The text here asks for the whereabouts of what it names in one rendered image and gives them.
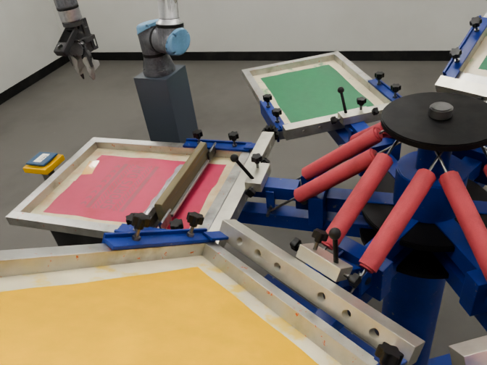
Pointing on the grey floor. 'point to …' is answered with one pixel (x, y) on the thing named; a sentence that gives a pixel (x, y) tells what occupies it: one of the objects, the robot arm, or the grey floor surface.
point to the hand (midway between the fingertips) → (86, 77)
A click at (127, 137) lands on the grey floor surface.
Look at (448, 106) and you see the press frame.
